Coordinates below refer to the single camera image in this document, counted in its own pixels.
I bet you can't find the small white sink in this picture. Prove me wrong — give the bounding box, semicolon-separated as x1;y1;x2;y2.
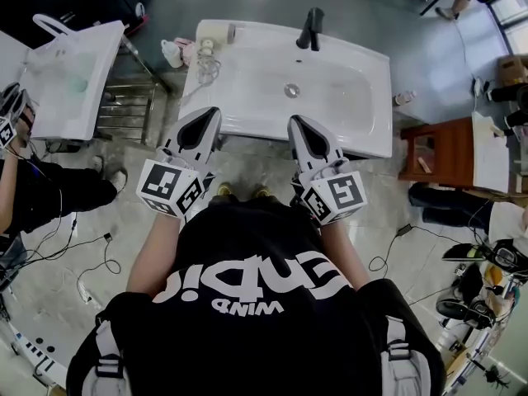
19;19;125;142

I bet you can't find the grey backpack strap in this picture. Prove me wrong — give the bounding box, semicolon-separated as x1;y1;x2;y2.
92;318;130;396
379;314;433;396

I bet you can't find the pink container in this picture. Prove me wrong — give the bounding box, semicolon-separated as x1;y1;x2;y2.
174;36;196;66

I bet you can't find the white plastic bottle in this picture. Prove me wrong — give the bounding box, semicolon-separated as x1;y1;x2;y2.
160;39;184;70

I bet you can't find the white hair dryer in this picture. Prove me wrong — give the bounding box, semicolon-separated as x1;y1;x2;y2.
192;21;238;87

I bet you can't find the black faucet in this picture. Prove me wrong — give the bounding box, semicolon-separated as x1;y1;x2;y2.
295;7;326;53

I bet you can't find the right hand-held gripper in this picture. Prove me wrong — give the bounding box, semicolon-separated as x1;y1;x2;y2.
287;115;368;226

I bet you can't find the white board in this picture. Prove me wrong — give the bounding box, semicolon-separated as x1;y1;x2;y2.
470;111;513;196

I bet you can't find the black floor cable with adapter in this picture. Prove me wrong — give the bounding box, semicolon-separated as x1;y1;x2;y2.
368;223;492;281

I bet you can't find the brown wooden stool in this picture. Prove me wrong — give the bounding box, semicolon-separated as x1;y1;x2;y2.
398;116;476;190

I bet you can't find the person's black printed t-shirt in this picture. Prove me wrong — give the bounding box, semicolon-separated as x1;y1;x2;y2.
65;196;446;396

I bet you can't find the cardboard box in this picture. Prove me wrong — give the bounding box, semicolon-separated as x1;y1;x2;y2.
494;54;528;89

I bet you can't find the white charger with cable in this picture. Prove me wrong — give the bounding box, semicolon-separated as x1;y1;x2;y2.
452;17;484;113

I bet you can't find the white sink counter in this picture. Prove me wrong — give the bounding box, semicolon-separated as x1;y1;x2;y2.
177;18;394;159

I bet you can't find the white power strip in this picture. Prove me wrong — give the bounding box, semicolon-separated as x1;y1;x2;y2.
75;277;103;305

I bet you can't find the person's left forearm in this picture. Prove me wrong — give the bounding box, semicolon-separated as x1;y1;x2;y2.
125;208;186;295

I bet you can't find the window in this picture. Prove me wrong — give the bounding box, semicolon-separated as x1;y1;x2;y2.
488;0;528;54

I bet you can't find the another person's forearm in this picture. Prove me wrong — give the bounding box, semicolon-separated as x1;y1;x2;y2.
0;153;22;235

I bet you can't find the person's right forearm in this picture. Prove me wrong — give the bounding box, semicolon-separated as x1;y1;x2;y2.
318;219;371;291

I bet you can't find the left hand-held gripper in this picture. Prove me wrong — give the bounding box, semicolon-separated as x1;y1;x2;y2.
135;106;223;220

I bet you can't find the white faucet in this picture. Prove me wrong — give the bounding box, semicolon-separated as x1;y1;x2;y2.
32;13;78;41

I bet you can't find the stainless steel rack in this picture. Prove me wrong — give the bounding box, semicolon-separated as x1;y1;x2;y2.
95;35;171;146

